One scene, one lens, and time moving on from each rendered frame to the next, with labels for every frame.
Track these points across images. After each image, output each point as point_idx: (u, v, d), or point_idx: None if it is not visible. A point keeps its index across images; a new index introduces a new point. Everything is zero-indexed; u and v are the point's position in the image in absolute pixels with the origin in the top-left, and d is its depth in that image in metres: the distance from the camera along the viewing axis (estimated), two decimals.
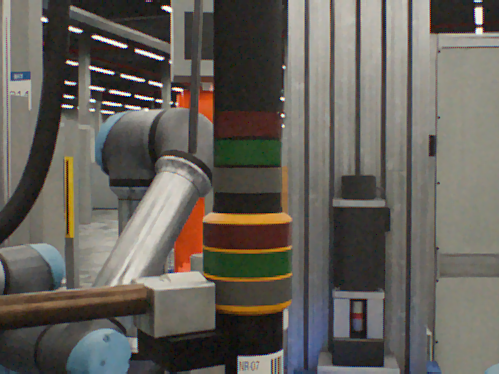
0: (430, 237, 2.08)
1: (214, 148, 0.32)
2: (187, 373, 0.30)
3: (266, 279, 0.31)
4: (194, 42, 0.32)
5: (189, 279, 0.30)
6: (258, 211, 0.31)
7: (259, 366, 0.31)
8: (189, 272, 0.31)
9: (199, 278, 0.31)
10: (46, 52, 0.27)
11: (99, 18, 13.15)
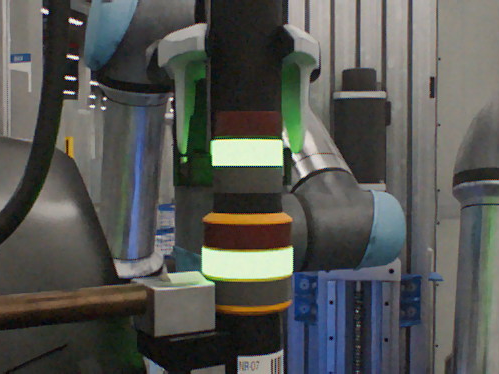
0: (431, 179, 2.08)
1: (214, 148, 0.32)
2: (187, 373, 0.30)
3: (266, 279, 0.31)
4: None
5: (189, 279, 0.30)
6: (258, 211, 0.31)
7: (259, 366, 0.31)
8: (189, 272, 0.31)
9: (199, 278, 0.31)
10: (46, 52, 0.27)
11: None
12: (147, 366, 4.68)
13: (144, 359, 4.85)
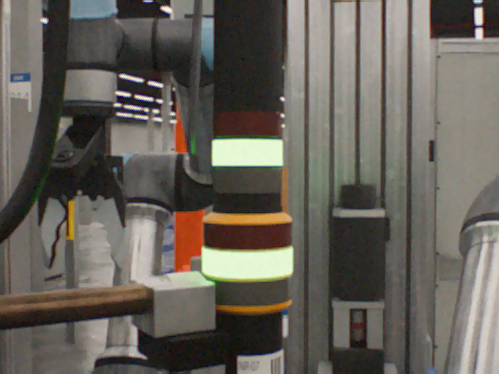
0: (430, 242, 2.08)
1: (214, 148, 0.32)
2: (187, 373, 0.30)
3: (266, 279, 0.31)
4: (193, 42, 0.32)
5: (189, 279, 0.30)
6: (258, 211, 0.31)
7: (259, 366, 0.31)
8: (189, 272, 0.31)
9: (199, 278, 0.31)
10: (46, 52, 0.27)
11: None
12: None
13: None
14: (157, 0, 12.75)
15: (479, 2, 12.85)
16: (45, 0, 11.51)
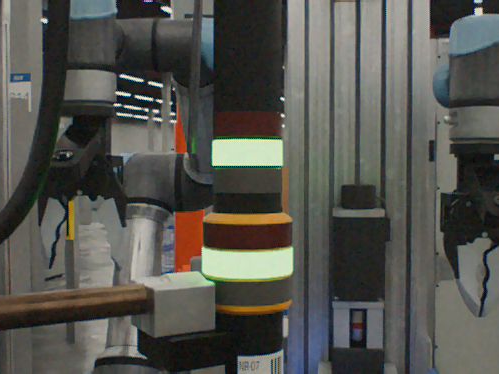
0: (430, 242, 2.08)
1: (214, 148, 0.32)
2: (187, 373, 0.30)
3: (266, 279, 0.31)
4: (193, 42, 0.32)
5: (189, 279, 0.30)
6: (258, 211, 0.31)
7: (259, 366, 0.31)
8: (189, 272, 0.31)
9: (199, 278, 0.31)
10: (46, 52, 0.27)
11: None
12: None
13: None
14: (157, 0, 12.75)
15: (479, 2, 12.85)
16: (45, 0, 11.51)
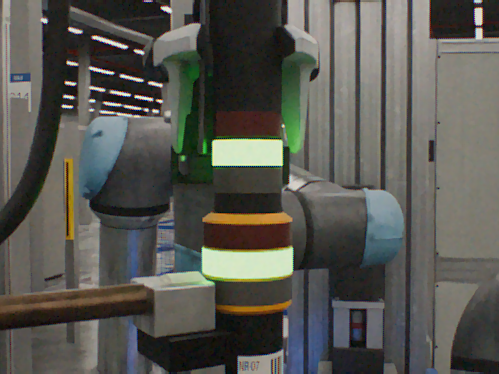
0: (430, 242, 2.08)
1: (214, 148, 0.32)
2: (187, 373, 0.30)
3: (266, 279, 0.31)
4: None
5: (189, 279, 0.30)
6: (258, 211, 0.31)
7: (259, 366, 0.31)
8: (189, 272, 0.31)
9: (199, 278, 0.31)
10: (46, 52, 0.27)
11: (99, 19, 13.15)
12: None
13: None
14: (157, 0, 12.75)
15: (479, 2, 12.85)
16: (45, 0, 11.51)
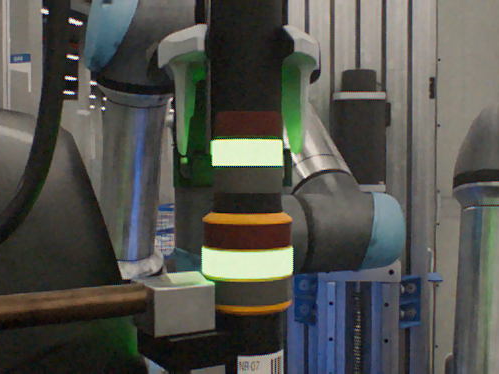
0: (431, 180, 2.08)
1: (214, 148, 0.32)
2: (187, 373, 0.30)
3: (266, 279, 0.31)
4: None
5: (189, 279, 0.30)
6: (258, 211, 0.31)
7: (259, 366, 0.31)
8: (189, 272, 0.31)
9: (199, 278, 0.31)
10: (46, 52, 0.27)
11: None
12: (147, 366, 4.68)
13: (144, 359, 4.85)
14: None
15: None
16: None
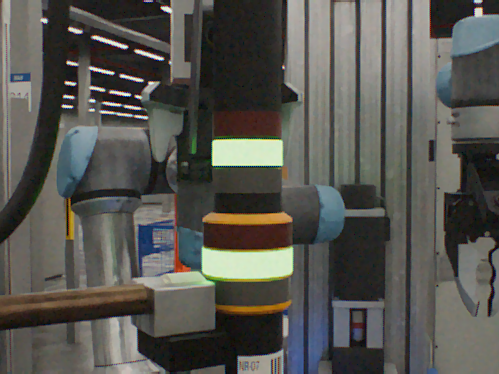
0: (430, 242, 2.08)
1: (214, 148, 0.32)
2: (187, 373, 0.30)
3: (266, 279, 0.31)
4: (193, 42, 0.32)
5: (189, 279, 0.30)
6: (258, 211, 0.31)
7: (259, 366, 0.31)
8: (189, 272, 0.31)
9: (199, 278, 0.31)
10: (46, 52, 0.27)
11: (99, 19, 13.15)
12: None
13: None
14: (157, 0, 12.75)
15: (479, 2, 12.85)
16: (45, 0, 11.51)
